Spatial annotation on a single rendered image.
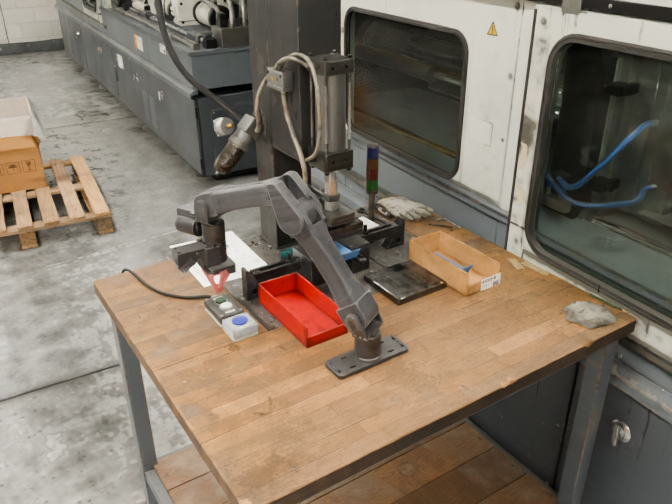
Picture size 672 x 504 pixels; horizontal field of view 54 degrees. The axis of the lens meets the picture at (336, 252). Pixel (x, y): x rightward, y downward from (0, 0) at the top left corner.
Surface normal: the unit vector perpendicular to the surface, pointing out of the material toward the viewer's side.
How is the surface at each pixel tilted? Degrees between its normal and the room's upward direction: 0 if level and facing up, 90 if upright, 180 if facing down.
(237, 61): 90
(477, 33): 90
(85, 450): 0
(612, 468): 90
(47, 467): 0
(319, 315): 0
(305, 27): 90
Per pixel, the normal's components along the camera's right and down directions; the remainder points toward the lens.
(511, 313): 0.00, -0.89
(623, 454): -0.86, 0.24
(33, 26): 0.50, 0.40
